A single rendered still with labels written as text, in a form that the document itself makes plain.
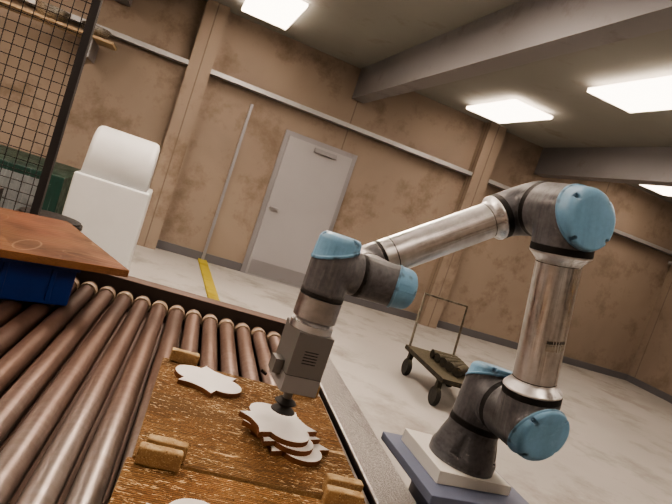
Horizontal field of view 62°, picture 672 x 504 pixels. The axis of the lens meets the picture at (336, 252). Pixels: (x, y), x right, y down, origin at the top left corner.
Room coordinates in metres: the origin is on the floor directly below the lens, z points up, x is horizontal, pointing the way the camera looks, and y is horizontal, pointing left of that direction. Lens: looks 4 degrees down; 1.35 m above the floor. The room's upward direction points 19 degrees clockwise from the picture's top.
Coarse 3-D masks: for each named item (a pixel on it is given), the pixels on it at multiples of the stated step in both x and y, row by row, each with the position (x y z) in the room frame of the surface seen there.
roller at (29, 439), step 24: (120, 312) 1.40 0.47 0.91; (96, 336) 1.17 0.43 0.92; (72, 360) 1.02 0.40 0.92; (72, 384) 0.92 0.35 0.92; (48, 408) 0.81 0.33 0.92; (24, 432) 0.73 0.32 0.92; (48, 432) 0.77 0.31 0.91; (0, 456) 0.67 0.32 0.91; (24, 456) 0.68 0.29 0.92; (0, 480) 0.62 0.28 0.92
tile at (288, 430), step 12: (252, 408) 0.95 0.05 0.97; (264, 408) 0.97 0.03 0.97; (252, 420) 0.91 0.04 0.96; (264, 420) 0.92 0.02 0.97; (276, 420) 0.94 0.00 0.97; (288, 420) 0.95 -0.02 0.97; (300, 420) 0.97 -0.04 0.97; (264, 432) 0.88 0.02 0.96; (276, 432) 0.89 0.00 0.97; (288, 432) 0.90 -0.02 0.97; (300, 432) 0.92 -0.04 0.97; (312, 432) 0.94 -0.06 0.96; (288, 444) 0.88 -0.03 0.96; (300, 444) 0.89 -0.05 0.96
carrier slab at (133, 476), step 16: (128, 464) 0.71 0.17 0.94; (128, 480) 0.68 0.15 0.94; (144, 480) 0.69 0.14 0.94; (160, 480) 0.70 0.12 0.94; (176, 480) 0.71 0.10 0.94; (192, 480) 0.72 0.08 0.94; (208, 480) 0.74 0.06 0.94; (224, 480) 0.75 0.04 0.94; (112, 496) 0.63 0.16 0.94; (128, 496) 0.64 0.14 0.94; (144, 496) 0.65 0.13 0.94; (160, 496) 0.67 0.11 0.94; (176, 496) 0.68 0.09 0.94; (192, 496) 0.69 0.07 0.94; (208, 496) 0.70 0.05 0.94; (224, 496) 0.71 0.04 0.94; (240, 496) 0.72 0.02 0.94; (256, 496) 0.74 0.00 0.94; (272, 496) 0.75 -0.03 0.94; (288, 496) 0.76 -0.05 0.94; (304, 496) 0.78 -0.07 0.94
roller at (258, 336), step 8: (256, 328) 1.67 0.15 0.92; (256, 336) 1.60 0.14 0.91; (264, 336) 1.62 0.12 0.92; (256, 344) 1.54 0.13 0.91; (264, 344) 1.53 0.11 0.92; (256, 352) 1.49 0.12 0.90; (264, 352) 1.46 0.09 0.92; (256, 360) 1.45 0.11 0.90; (264, 360) 1.40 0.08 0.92; (264, 368) 1.35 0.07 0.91; (264, 376) 1.30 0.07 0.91; (272, 384) 1.24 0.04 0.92
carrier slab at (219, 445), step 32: (160, 384) 0.99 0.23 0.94; (256, 384) 1.16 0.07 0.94; (160, 416) 0.87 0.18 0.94; (192, 416) 0.91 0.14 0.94; (224, 416) 0.95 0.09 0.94; (320, 416) 1.10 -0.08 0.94; (192, 448) 0.81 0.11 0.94; (224, 448) 0.84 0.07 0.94; (256, 448) 0.87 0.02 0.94; (256, 480) 0.78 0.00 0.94; (288, 480) 0.81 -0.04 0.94; (320, 480) 0.84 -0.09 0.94
